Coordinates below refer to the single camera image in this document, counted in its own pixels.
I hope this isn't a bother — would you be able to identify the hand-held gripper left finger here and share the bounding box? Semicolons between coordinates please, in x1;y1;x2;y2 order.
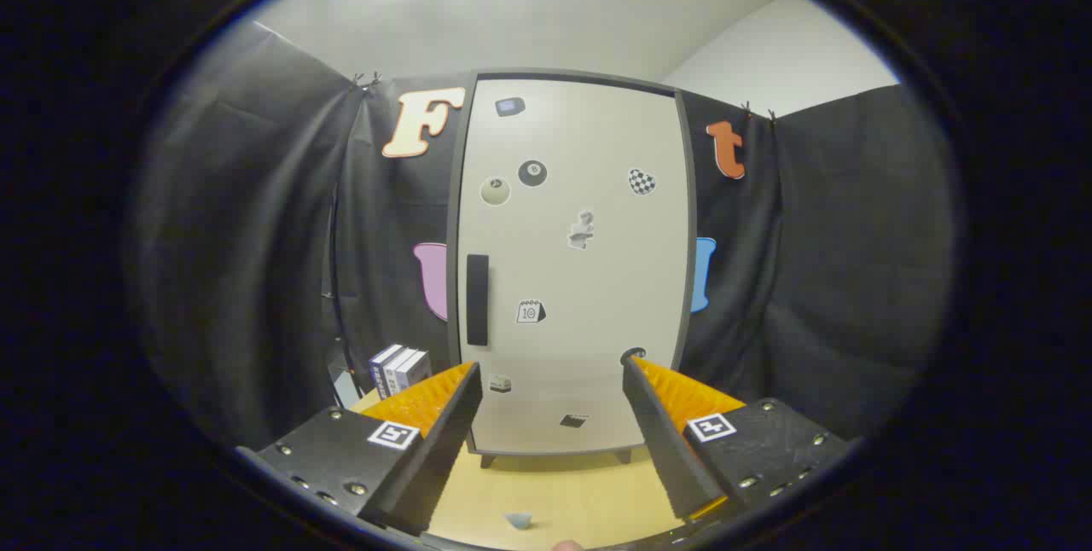
235;361;484;537

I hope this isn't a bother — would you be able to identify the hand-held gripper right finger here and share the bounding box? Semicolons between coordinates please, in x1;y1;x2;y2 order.
621;355;854;526

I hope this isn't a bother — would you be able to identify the dark blue book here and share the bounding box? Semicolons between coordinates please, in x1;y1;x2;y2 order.
369;344;402;398

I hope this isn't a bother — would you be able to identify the grey cabinet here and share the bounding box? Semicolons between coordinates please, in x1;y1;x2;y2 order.
445;67;700;468

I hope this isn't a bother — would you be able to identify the black backdrop cloth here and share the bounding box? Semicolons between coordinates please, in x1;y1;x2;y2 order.
128;18;956;450

